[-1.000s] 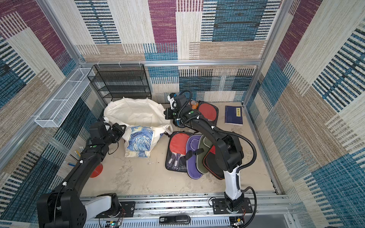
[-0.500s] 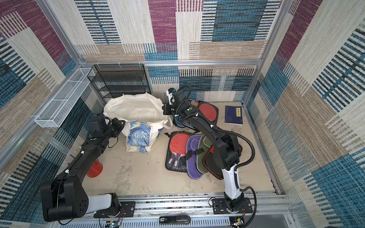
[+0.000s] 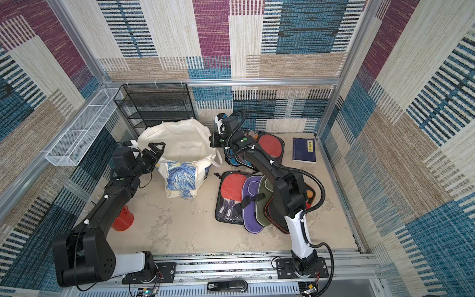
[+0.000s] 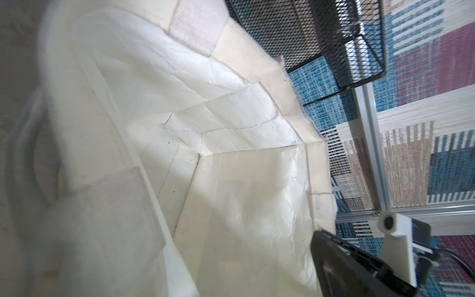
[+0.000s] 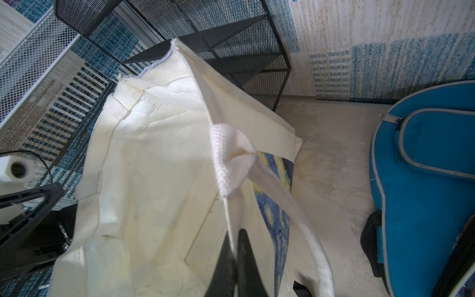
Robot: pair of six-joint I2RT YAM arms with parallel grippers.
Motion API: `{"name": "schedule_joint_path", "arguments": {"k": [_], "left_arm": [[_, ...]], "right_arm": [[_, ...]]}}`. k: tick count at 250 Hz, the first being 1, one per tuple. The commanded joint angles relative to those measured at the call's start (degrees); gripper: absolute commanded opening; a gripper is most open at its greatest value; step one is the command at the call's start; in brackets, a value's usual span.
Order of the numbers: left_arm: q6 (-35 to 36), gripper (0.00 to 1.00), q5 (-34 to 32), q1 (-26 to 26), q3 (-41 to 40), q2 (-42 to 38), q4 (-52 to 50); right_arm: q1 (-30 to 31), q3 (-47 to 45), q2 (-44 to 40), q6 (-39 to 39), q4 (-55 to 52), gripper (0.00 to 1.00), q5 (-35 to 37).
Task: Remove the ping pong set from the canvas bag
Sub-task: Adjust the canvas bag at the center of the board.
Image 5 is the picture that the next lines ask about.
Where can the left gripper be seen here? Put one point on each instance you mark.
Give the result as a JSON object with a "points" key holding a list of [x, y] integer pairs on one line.
{"points": [[40, 235]]}

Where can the clear ping pong set case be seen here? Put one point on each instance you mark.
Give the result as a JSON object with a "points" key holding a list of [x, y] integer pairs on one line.
{"points": [[458, 276]]}

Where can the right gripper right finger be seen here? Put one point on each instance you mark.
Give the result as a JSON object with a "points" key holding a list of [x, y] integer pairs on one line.
{"points": [[249, 282]]}

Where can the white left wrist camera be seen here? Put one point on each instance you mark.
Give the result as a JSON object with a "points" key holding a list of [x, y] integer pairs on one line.
{"points": [[16, 172]]}

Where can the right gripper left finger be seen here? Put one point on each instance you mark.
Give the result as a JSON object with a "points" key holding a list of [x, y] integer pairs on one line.
{"points": [[223, 281]]}

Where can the canvas tote bag starry print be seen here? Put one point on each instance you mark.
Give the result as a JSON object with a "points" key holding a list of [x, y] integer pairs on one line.
{"points": [[178, 157]]}

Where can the blue ping pong paddle case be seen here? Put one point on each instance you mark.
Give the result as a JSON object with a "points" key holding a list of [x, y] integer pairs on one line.
{"points": [[422, 176]]}

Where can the black wire shelf rack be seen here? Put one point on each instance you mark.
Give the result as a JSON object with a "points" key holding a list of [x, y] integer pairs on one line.
{"points": [[236, 38]]}

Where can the white mesh wall basket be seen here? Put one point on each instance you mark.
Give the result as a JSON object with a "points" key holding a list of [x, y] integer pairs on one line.
{"points": [[31, 60]]}

